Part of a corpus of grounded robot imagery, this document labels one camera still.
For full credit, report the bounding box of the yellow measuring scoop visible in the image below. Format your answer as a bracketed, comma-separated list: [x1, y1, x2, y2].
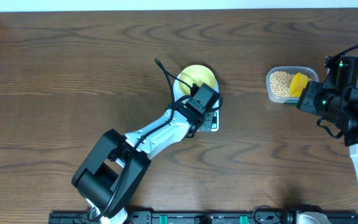
[289, 72, 310, 98]

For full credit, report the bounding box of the pile of soybeans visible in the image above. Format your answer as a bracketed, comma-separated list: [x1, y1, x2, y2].
[270, 71, 294, 98]

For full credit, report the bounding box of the yellow plastic bowl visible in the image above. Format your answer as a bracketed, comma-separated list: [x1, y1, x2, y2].
[177, 65, 217, 89]

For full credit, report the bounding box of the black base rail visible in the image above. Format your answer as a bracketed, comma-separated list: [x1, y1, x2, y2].
[48, 211, 358, 224]

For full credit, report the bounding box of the white digital kitchen scale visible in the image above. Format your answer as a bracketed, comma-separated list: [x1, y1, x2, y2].
[173, 80, 219, 132]

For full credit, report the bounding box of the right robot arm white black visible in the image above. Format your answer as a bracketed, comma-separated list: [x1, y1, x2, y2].
[296, 54, 358, 183]

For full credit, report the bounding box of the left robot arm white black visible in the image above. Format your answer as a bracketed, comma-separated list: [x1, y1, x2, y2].
[71, 84, 223, 223]

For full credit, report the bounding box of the clear plastic bean container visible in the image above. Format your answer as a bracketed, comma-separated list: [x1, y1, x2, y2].
[266, 66, 319, 104]

